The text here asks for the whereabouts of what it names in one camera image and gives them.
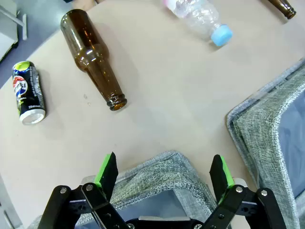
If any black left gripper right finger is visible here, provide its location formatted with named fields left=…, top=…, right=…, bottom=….
left=202, top=154, right=286, bottom=229

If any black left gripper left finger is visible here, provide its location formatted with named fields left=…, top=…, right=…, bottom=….
left=37, top=151, right=131, bottom=229

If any black Pepsi can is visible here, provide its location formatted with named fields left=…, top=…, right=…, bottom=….
left=12, top=61, right=47, bottom=125

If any brown glass beer bottle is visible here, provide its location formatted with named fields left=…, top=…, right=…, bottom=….
left=60, top=9, right=128, bottom=112
left=268, top=0, right=297, bottom=20

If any clear crushed plastic bottle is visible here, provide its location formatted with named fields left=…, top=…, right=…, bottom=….
left=162, top=0, right=234, bottom=47

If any white cabinet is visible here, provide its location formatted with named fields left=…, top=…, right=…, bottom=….
left=0, top=0, right=28, bottom=62

